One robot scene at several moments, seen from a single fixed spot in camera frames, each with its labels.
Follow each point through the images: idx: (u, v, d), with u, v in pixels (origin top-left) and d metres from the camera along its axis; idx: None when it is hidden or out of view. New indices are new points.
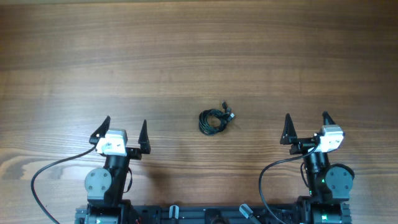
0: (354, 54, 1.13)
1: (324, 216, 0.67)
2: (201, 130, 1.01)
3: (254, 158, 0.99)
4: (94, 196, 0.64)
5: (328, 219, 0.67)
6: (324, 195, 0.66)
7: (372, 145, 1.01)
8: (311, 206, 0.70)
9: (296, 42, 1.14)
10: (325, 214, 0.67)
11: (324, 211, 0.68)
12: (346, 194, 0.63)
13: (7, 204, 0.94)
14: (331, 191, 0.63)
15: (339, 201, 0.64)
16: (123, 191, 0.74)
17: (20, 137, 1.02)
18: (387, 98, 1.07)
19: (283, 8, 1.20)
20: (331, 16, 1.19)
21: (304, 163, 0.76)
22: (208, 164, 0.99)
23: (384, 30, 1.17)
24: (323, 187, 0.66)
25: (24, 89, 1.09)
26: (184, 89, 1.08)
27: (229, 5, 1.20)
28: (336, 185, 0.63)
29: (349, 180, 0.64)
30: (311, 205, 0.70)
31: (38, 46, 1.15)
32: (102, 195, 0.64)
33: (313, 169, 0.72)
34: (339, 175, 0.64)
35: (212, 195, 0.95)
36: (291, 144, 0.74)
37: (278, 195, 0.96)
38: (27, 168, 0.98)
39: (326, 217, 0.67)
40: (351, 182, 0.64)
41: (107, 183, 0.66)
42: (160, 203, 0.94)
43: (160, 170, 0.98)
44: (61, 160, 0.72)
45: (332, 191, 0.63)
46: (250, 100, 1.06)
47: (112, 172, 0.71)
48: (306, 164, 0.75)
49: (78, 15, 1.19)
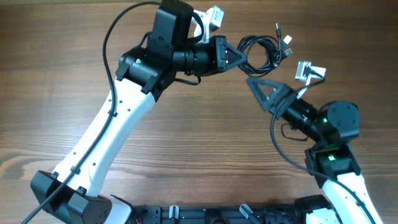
0: (354, 55, 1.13)
1: (331, 158, 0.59)
2: (221, 65, 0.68)
3: (254, 158, 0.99)
4: (146, 66, 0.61)
5: (337, 160, 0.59)
6: (329, 138, 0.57)
7: (372, 145, 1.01)
8: (316, 154, 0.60)
9: (296, 42, 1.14)
10: (332, 155, 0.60)
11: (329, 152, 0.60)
12: (354, 129, 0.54)
13: (7, 204, 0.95)
14: (337, 130, 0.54)
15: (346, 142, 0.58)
16: (160, 90, 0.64)
17: (20, 137, 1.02)
18: (387, 98, 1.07)
19: (283, 7, 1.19)
20: (331, 16, 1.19)
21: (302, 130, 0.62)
22: (208, 164, 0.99)
23: (383, 30, 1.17)
24: (324, 129, 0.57)
25: (25, 89, 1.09)
26: (184, 89, 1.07)
27: (229, 6, 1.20)
28: (341, 121, 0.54)
29: (356, 114, 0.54)
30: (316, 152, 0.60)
31: (38, 47, 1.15)
32: (150, 76, 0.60)
33: (299, 119, 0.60)
34: (341, 109, 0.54)
35: (212, 195, 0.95)
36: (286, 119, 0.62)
37: (278, 195, 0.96)
38: (27, 168, 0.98)
39: (334, 158, 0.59)
40: (357, 116, 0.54)
41: (152, 46, 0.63)
42: (160, 202, 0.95)
43: (161, 170, 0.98)
44: (104, 169, 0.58)
45: (337, 129, 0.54)
46: (250, 101, 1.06)
47: (159, 86, 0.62)
48: (286, 121, 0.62)
49: (78, 15, 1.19)
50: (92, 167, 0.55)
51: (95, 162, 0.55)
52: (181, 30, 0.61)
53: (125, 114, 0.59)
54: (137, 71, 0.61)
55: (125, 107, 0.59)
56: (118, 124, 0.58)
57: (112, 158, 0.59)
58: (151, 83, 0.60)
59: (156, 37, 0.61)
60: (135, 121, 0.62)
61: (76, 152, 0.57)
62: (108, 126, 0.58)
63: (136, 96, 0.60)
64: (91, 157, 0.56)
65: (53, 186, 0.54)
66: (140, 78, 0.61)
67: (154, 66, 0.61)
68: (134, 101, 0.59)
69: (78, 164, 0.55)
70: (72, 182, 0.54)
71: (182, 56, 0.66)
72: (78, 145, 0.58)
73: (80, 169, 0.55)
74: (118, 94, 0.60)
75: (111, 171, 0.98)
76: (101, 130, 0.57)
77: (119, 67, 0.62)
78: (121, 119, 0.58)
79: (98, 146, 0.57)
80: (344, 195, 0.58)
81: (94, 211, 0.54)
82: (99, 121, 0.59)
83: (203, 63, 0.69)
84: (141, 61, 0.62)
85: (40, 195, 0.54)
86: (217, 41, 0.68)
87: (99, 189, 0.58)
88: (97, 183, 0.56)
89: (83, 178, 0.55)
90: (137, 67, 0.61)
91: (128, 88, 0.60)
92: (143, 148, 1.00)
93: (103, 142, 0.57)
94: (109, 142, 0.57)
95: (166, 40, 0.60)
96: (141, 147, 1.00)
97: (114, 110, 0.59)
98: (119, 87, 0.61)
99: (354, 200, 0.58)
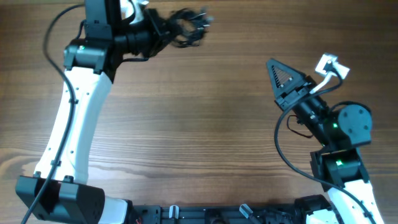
0: (354, 55, 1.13)
1: (339, 163, 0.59)
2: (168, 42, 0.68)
3: (254, 158, 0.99)
4: (90, 51, 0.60)
5: (345, 165, 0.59)
6: (338, 142, 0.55)
7: (371, 145, 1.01)
8: (323, 158, 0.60)
9: (296, 42, 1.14)
10: (340, 161, 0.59)
11: (338, 157, 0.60)
12: (366, 135, 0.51)
13: (7, 204, 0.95)
14: (349, 137, 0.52)
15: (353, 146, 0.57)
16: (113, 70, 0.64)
17: (20, 137, 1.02)
18: (386, 98, 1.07)
19: (283, 8, 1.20)
20: (331, 16, 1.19)
21: (309, 127, 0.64)
22: (208, 164, 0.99)
23: (383, 30, 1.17)
24: (335, 133, 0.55)
25: (25, 89, 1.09)
26: (184, 89, 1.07)
27: (229, 6, 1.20)
28: (352, 127, 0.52)
29: (368, 121, 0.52)
30: (323, 157, 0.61)
31: (38, 46, 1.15)
32: (97, 59, 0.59)
33: (310, 114, 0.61)
34: (352, 114, 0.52)
35: (212, 195, 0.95)
36: (296, 112, 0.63)
37: (278, 195, 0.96)
38: (27, 168, 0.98)
39: (341, 163, 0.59)
40: (370, 122, 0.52)
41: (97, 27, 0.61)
42: (160, 202, 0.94)
43: (161, 170, 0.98)
44: (84, 154, 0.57)
45: (349, 135, 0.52)
46: (250, 101, 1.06)
47: (109, 66, 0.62)
48: (298, 114, 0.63)
49: (78, 15, 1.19)
50: (71, 155, 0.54)
51: (73, 150, 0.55)
52: (113, 9, 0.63)
53: (87, 96, 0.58)
54: (81, 56, 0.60)
55: (84, 91, 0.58)
56: (83, 108, 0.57)
57: (87, 144, 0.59)
58: (100, 62, 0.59)
59: (91, 22, 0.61)
60: (100, 100, 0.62)
61: (49, 147, 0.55)
62: (72, 114, 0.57)
63: (91, 76, 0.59)
64: (66, 145, 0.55)
65: (39, 183, 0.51)
66: (86, 61, 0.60)
67: (99, 46, 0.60)
68: (90, 82, 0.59)
69: (56, 157, 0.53)
70: (56, 175, 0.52)
71: (124, 38, 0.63)
72: (50, 140, 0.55)
73: (60, 161, 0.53)
74: (71, 81, 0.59)
75: (111, 171, 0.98)
76: (68, 118, 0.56)
77: (64, 57, 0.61)
78: (84, 102, 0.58)
79: (69, 135, 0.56)
80: (350, 204, 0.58)
81: (89, 196, 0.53)
82: (61, 113, 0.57)
83: (145, 42, 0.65)
84: (84, 47, 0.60)
85: (27, 198, 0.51)
86: (155, 18, 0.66)
87: (86, 174, 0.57)
88: (82, 168, 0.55)
89: (65, 168, 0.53)
90: (81, 52, 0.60)
91: (86, 71, 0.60)
92: (143, 148, 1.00)
93: (73, 129, 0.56)
94: (80, 126, 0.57)
95: (101, 20, 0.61)
96: (141, 147, 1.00)
97: (74, 97, 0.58)
98: (71, 76, 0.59)
99: (362, 210, 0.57)
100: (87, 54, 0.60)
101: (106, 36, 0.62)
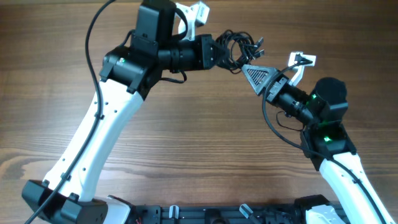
0: (354, 55, 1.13)
1: (326, 139, 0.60)
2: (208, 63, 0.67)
3: (254, 158, 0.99)
4: (130, 65, 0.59)
5: (332, 141, 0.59)
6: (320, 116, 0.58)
7: (372, 145, 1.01)
8: (311, 134, 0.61)
9: (296, 42, 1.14)
10: (328, 137, 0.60)
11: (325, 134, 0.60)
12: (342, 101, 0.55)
13: (7, 204, 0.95)
14: (326, 102, 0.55)
15: (337, 122, 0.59)
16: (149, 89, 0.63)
17: (20, 137, 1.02)
18: (386, 99, 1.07)
19: (283, 7, 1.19)
20: (331, 16, 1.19)
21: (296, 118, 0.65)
22: (208, 164, 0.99)
23: (383, 31, 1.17)
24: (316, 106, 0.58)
25: (25, 89, 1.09)
26: (184, 89, 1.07)
27: (229, 6, 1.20)
28: (328, 94, 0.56)
29: (342, 88, 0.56)
30: (311, 134, 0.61)
31: (38, 47, 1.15)
32: (136, 75, 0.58)
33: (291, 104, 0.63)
34: (330, 84, 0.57)
35: (212, 196, 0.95)
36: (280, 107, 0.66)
37: (278, 195, 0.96)
38: (28, 168, 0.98)
39: (328, 139, 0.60)
40: (344, 89, 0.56)
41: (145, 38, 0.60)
42: (160, 202, 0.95)
43: (161, 170, 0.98)
44: (96, 173, 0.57)
45: (325, 100, 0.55)
46: (250, 100, 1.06)
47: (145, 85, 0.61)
48: (282, 108, 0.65)
49: (78, 15, 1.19)
50: (83, 172, 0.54)
51: (85, 167, 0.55)
52: (165, 26, 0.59)
53: (113, 114, 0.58)
54: (122, 69, 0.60)
55: (111, 109, 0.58)
56: (106, 126, 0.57)
57: (102, 163, 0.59)
58: (137, 81, 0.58)
59: (139, 34, 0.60)
60: (125, 121, 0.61)
61: (65, 158, 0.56)
62: (95, 130, 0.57)
63: (120, 95, 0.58)
64: (81, 162, 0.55)
65: (44, 195, 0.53)
66: (126, 76, 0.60)
67: (139, 63, 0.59)
68: (119, 101, 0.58)
69: (67, 170, 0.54)
70: (63, 189, 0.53)
71: (168, 53, 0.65)
72: (68, 152, 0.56)
73: (71, 175, 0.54)
74: (102, 94, 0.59)
75: (111, 171, 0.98)
76: (89, 134, 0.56)
77: (102, 67, 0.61)
78: (108, 121, 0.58)
79: (86, 151, 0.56)
80: (339, 173, 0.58)
81: (89, 216, 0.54)
82: (86, 125, 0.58)
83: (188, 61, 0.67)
84: (125, 60, 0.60)
85: (32, 203, 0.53)
86: (203, 40, 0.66)
87: (92, 193, 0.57)
88: (89, 188, 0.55)
89: (74, 185, 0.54)
90: (119, 67, 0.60)
91: (115, 89, 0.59)
92: (143, 148, 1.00)
93: (94, 145, 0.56)
94: (99, 145, 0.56)
95: (150, 36, 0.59)
96: (141, 147, 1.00)
97: (101, 112, 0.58)
98: (104, 89, 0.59)
99: (351, 178, 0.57)
100: (126, 67, 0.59)
101: (150, 50, 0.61)
